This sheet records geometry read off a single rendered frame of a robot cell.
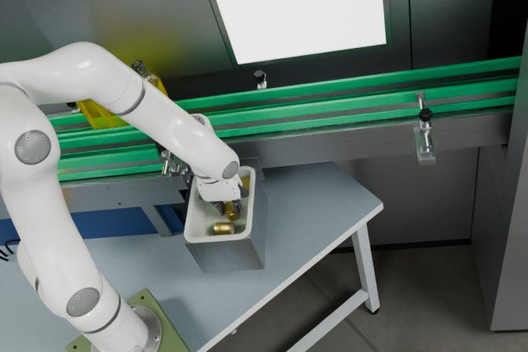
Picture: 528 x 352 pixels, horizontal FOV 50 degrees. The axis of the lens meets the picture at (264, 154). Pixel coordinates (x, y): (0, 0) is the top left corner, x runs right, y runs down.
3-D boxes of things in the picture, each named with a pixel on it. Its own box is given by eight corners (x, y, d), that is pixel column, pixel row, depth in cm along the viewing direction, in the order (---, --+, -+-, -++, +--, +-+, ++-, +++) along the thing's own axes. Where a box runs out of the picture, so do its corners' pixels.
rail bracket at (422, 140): (430, 139, 151) (430, 77, 134) (439, 190, 140) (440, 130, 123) (412, 141, 152) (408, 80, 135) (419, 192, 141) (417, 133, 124)
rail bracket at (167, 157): (187, 141, 156) (172, 110, 147) (178, 190, 146) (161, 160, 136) (177, 142, 157) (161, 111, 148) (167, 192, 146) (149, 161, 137)
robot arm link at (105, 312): (87, 344, 127) (32, 295, 109) (51, 294, 138) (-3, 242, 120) (130, 307, 131) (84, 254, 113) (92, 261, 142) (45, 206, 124)
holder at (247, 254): (269, 185, 167) (257, 152, 156) (264, 269, 150) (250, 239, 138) (214, 190, 171) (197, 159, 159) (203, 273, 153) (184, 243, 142)
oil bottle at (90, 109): (126, 131, 165) (94, 78, 150) (122, 145, 162) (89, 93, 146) (108, 133, 167) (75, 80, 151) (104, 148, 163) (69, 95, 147)
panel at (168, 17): (391, 39, 150) (383, -81, 125) (392, 47, 148) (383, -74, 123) (82, 83, 168) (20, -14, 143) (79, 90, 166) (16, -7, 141)
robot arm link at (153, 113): (171, 98, 102) (252, 160, 126) (126, 64, 111) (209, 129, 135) (141, 138, 101) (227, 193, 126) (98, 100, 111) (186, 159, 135)
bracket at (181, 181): (195, 162, 160) (187, 146, 155) (190, 188, 154) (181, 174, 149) (183, 163, 161) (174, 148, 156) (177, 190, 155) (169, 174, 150)
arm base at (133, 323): (176, 339, 143) (150, 306, 130) (115, 394, 137) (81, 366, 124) (137, 292, 155) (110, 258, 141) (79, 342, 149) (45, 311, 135)
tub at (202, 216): (262, 183, 158) (255, 164, 151) (258, 254, 144) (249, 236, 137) (203, 188, 161) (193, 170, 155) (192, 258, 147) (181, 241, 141)
